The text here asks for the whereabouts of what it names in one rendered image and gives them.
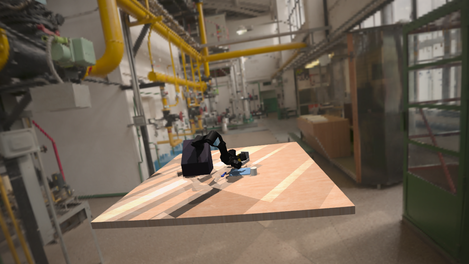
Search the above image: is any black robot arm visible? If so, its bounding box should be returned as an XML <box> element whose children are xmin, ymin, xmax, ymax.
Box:
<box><xmin>191</xmin><ymin>131</ymin><xmax>242</xmax><ymax>169</ymax></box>

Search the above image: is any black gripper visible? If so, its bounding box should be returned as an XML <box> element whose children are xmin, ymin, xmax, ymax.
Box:
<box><xmin>234</xmin><ymin>152</ymin><xmax>247</xmax><ymax>161</ymax></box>

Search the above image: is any light blue flat mat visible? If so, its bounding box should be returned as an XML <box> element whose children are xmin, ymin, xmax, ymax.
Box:
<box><xmin>229</xmin><ymin>168</ymin><xmax>251</xmax><ymax>176</ymax></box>

